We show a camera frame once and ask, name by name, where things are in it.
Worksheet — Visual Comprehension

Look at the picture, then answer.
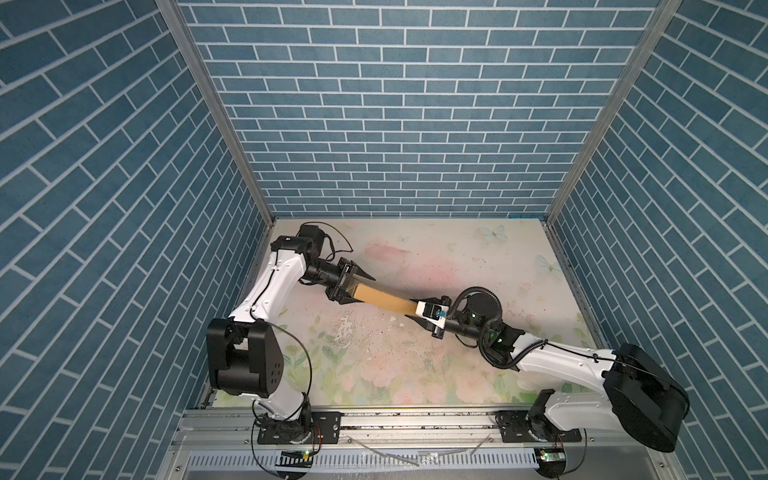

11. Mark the aluminium corner post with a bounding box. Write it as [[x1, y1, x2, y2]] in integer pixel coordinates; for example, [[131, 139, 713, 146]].
[[543, 0, 682, 229], [156, 0, 274, 228]]

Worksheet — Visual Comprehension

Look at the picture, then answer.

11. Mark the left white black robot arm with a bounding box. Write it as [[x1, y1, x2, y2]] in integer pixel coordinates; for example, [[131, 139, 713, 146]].
[[206, 225, 372, 421]]

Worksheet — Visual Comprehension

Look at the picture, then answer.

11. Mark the left green circuit board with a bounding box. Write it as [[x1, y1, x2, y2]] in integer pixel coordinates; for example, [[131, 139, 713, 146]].
[[275, 451, 315, 470]]

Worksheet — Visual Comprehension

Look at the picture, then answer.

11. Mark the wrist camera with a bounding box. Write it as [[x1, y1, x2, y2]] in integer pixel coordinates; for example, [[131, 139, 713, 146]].
[[415, 298, 450, 332], [297, 223, 326, 258]]

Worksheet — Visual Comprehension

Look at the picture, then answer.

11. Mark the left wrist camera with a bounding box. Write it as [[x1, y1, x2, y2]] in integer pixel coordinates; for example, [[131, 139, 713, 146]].
[[297, 223, 326, 258]]

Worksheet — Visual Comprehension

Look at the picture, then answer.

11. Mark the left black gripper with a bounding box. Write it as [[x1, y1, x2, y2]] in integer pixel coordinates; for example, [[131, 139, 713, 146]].
[[300, 256, 373, 304]]

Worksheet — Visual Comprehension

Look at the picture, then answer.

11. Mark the white slotted cable duct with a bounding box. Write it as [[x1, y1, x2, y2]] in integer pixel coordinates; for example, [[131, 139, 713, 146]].
[[187, 448, 539, 473]]

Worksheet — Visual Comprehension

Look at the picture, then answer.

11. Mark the right green circuit board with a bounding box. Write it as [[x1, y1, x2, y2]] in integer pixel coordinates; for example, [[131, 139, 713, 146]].
[[537, 449, 567, 463]]

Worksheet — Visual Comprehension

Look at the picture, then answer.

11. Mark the brown cardboard paper box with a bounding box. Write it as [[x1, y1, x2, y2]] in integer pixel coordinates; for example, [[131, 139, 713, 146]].
[[351, 283, 417, 316]]

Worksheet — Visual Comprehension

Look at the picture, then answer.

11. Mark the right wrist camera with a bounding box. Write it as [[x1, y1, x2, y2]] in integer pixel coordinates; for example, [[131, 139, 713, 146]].
[[415, 298, 450, 332]]

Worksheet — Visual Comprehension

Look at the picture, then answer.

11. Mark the right aluminium corner post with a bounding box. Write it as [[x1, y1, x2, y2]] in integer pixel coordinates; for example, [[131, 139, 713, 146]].
[[543, 0, 682, 229]]

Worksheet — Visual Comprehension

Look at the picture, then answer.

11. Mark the left aluminium corner post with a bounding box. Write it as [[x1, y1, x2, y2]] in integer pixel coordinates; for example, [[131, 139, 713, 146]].
[[156, 0, 274, 228]]

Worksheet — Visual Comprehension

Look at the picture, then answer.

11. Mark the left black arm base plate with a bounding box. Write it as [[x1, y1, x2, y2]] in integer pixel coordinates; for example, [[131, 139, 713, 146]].
[[254, 411, 342, 445]]

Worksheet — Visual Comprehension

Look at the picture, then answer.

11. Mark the green circuit board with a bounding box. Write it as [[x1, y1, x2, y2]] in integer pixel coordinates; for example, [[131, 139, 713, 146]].
[[537, 449, 567, 463], [275, 451, 315, 470]]

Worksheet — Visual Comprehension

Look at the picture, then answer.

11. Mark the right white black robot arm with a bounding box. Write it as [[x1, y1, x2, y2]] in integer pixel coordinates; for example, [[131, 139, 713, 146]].
[[414, 287, 690, 453]]

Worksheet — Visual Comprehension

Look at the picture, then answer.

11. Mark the aluminium front rail frame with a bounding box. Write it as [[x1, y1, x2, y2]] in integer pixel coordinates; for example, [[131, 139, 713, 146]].
[[158, 406, 684, 479]]

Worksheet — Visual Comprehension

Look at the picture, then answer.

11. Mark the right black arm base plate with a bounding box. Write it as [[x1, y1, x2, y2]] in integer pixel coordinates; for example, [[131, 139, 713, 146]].
[[494, 410, 583, 443]]

